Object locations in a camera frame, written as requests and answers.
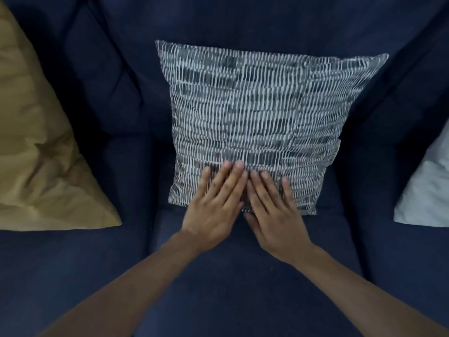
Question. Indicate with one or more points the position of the person's left hand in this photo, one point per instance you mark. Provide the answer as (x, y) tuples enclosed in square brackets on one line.
[(210, 221)]

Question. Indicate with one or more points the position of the person's right hand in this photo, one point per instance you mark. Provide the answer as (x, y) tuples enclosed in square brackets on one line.
[(280, 231)]

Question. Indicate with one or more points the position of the person's right thumb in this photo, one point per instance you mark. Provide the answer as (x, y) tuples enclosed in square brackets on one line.
[(252, 223)]

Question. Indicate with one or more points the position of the person's left middle finger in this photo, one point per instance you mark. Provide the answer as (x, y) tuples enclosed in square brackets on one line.
[(232, 182)]

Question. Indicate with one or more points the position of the person's left little finger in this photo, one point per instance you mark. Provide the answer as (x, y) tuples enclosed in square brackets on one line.
[(201, 184)]

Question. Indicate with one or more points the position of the person's right middle finger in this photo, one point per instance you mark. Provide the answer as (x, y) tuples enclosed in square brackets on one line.
[(261, 193)]

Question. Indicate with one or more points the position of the person's right little finger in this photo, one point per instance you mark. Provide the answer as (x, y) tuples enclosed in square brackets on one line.
[(289, 196)]

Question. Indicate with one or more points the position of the grey white patterned cushion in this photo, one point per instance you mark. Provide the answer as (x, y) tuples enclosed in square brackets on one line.
[(259, 108)]

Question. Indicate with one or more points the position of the person's right forearm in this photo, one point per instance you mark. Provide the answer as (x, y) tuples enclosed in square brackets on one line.
[(361, 298)]

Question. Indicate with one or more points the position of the person's left forearm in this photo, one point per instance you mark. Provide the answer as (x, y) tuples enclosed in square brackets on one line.
[(133, 294)]

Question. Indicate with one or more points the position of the mustard yellow cushion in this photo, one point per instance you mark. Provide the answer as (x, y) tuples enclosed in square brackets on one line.
[(38, 164)]

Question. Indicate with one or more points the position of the dark blue sofa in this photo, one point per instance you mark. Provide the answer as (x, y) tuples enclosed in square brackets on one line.
[(245, 17)]

